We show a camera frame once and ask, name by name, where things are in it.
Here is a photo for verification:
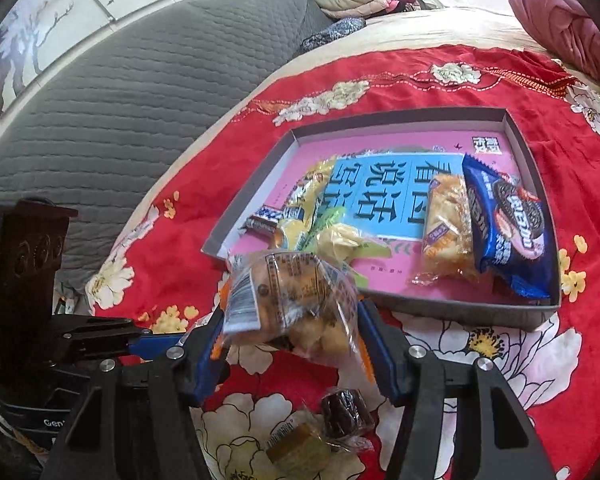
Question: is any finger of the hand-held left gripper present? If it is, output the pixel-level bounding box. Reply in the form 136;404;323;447
55;330;191;363
50;316;153;342

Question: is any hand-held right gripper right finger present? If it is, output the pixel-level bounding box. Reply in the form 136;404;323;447
357;299;556;480

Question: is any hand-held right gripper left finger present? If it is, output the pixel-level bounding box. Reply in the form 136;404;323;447
40;307;231;480

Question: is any grey cardboard tray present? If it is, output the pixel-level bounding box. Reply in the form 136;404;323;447
201;108;562;332

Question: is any clear bread packet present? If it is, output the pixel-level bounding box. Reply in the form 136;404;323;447
220;250;366;366

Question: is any green snack packet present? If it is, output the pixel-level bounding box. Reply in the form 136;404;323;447
300;210;393;291

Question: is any orange rice cracker packet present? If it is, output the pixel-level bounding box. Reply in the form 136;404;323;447
412;172;481;286

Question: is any brown chocolate bar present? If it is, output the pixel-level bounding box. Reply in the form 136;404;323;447
239;204;286;233

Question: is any yellow cartoon cow packet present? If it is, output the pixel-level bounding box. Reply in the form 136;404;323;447
275;157;337;251

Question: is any blue cookie packet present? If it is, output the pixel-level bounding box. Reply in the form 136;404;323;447
461;154;552;300

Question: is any small brown cake packet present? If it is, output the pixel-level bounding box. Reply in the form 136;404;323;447
320;387;376;453

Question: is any small clear sweets packet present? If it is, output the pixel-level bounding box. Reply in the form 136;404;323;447
265;402;331;471

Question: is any red floral blanket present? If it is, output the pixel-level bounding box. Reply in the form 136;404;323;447
85;44;600;480

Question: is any pink book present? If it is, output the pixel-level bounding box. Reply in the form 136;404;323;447
230;130;551;306

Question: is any grey quilted headboard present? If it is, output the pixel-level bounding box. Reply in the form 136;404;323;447
0;0;331;286

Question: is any dark blue patterned pillow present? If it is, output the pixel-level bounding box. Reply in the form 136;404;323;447
300;17;367;53

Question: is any pink quilt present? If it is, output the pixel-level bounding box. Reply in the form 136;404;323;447
505;0;600;88

